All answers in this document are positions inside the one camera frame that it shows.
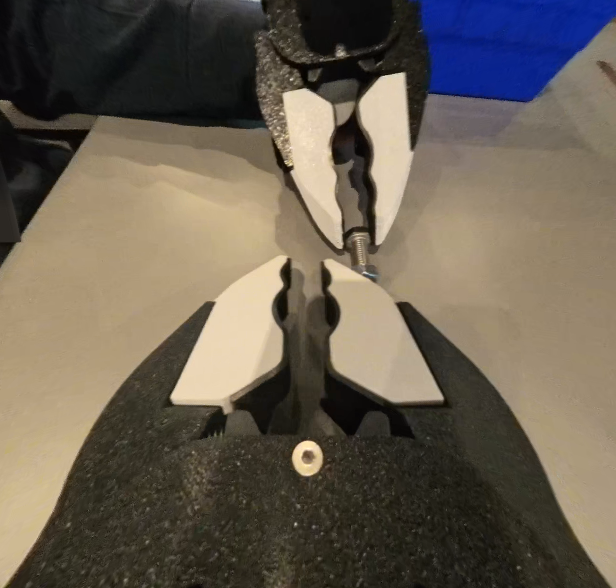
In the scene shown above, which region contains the dark cloth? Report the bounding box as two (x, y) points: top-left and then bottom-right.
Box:
(0, 100), (97, 266)

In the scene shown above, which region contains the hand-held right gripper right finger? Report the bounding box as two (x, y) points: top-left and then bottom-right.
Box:
(310, 258), (445, 406)

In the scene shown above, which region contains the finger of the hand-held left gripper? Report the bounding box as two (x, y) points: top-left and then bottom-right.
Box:
(356, 71), (415, 247)
(281, 87), (359, 250)

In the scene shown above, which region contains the person's left forearm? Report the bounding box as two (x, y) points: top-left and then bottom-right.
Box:
(0, 0), (268, 123)

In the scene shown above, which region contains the silver bolt with blue mark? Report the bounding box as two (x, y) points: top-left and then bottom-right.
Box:
(347, 239), (382, 282)

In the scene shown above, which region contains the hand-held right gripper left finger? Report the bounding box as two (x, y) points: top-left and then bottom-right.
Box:
(170, 255), (305, 416)

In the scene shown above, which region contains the blue box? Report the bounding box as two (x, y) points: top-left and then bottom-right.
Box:
(404, 0), (616, 103)

